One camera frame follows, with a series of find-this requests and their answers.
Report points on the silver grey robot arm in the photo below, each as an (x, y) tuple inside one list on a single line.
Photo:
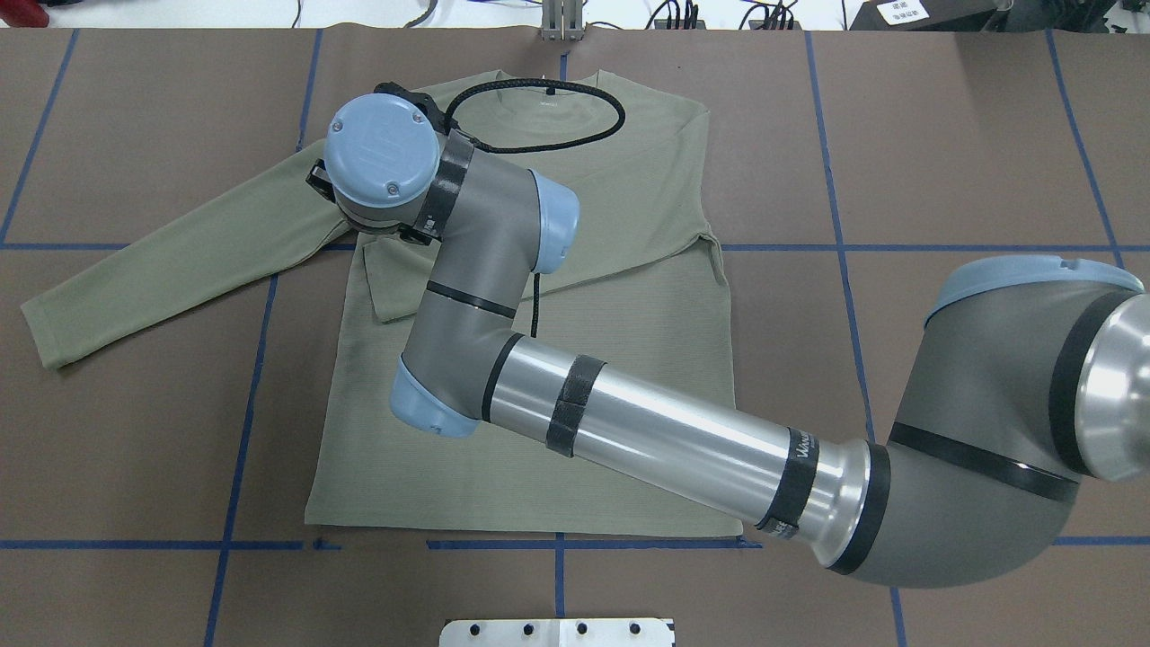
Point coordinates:
[(542, 343)]

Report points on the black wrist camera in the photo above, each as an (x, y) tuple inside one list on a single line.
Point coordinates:
[(421, 100)]

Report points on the aluminium frame post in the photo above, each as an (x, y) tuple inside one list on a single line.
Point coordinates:
[(562, 20)]

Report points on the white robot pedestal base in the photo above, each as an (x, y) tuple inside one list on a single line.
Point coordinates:
[(598, 631)]

